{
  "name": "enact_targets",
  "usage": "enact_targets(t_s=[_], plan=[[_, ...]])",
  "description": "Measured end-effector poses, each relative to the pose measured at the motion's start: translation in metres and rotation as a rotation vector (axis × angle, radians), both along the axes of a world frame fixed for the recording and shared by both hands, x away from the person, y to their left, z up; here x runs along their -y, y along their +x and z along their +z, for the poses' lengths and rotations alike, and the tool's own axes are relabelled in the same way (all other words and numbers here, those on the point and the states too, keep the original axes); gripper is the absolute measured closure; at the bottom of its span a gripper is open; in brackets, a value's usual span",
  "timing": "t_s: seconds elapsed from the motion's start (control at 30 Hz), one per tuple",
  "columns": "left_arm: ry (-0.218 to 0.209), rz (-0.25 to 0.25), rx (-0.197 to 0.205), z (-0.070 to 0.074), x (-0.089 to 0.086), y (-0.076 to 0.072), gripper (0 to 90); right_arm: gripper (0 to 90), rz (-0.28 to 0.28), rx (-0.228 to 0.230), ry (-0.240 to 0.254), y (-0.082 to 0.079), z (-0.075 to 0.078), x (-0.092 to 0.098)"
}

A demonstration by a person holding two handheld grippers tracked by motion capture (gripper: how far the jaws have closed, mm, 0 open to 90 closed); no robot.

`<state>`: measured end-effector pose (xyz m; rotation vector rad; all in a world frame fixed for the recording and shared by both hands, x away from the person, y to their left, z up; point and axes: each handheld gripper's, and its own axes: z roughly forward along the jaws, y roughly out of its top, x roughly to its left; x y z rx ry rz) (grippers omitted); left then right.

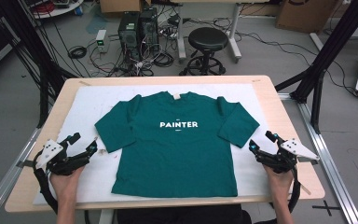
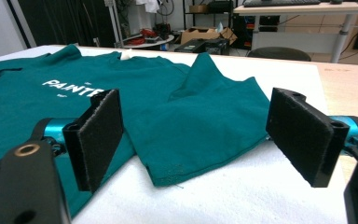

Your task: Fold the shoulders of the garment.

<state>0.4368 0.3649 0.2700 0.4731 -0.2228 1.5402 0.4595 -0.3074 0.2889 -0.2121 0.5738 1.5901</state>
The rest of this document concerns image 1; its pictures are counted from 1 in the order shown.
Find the person's left hand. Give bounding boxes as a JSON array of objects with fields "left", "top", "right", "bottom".
[{"left": 49, "top": 166, "right": 87, "bottom": 203}]

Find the white desk frame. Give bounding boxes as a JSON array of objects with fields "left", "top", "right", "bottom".
[{"left": 167, "top": 0, "right": 271, "bottom": 63}]

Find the aluminium floor rail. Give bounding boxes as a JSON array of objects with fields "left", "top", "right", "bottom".
[
  {"left": 0, "top": 127, "right": 42, "bottom": 224},
  {"left": 278, "top": 92, "right": 358, "bottom": 224}
]

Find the black round stool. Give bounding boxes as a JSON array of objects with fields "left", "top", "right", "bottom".
[{"left": 179, "top": 26, "right": 229, "bottom": 77}]

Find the black metal frame post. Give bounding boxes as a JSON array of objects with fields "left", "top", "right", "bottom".
[
  {"left": 0, "top": 0, "right": 79, "bottom": 129},
  {"left": 274, "top": 0, "right": 358, "bottom": 134}
]

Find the black sleeved gripper cable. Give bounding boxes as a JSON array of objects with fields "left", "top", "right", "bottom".
[
  {"left": 32, "top": 151, "right": 59, "bottom": 216},
  {"left": 287, "top": 167, "right": 302, "bottom": 214}
]

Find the tangle of floor cables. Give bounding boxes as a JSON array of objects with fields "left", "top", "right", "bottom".
[{"left": 87, "top": 18, "right": 181, "bottom": 77}]

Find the small cardboard box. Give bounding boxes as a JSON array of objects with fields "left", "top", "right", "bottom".
[{"left": 99, "top": 0, "right": 152, "bottom": 14}]

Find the light wooden stick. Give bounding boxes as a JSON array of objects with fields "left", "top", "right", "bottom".
[{"left": 299, "top": 183, "right": 312, "bottom": 196}]

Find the long black floor cable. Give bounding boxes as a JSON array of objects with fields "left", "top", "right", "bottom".
[{"left": 239, "top": 30, "right": 358, "bottom": 98}]

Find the coiled black cable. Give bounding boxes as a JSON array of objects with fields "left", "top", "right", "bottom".
[{"left": 67, "top": 45, "right": 89, "bottom": 61}]

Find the black computer tower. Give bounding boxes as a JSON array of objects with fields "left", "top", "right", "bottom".
[
  {"left": 117, "top": 12, "right": 142, "bottom": 61},
  {"left": 139, "top": 7, "right": 160, "bottom": 54}
]

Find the white box with green light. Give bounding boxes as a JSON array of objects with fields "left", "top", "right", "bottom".
[{"left": 95, "top": 29, "right": 111, "bottom": 53}]

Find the round white table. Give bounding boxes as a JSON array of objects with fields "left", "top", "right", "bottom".
[{"left": 27, "top": 0, "right": 85, "bottom": 20}]

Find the green t-shirt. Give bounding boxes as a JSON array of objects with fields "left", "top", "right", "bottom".
[{"left": 93, "top": 91, "right": 261, "bottom": 199}]

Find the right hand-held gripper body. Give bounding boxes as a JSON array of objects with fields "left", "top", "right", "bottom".
[{"left": 255, "top": 138, "right": 321, "bottom": 175}]

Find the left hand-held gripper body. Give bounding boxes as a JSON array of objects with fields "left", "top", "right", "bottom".
[{"left": 34, "top": 139, "right": 91, "bottom": 177}]

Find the person's right hand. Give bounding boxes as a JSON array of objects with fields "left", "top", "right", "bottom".
[{"left": 262, "top": 164, "right": 295, "bottom": 203}]

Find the person's dark clothing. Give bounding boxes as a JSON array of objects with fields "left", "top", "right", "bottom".
[{"left": 116, "top": 203, "right": 253, "bottom": 224}]

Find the large cardboard box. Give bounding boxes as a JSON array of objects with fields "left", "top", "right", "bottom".
[{"left": 275, "top": 0, "right": 340, "bottom": 34}]

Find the black tape strip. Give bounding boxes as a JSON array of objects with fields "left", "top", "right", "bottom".
[
  {"left": 16, "top": 160, "right": 34, "bottom": 169},
  {"left": 297, "top": 156, "right": 320, "bottom": 165}
]

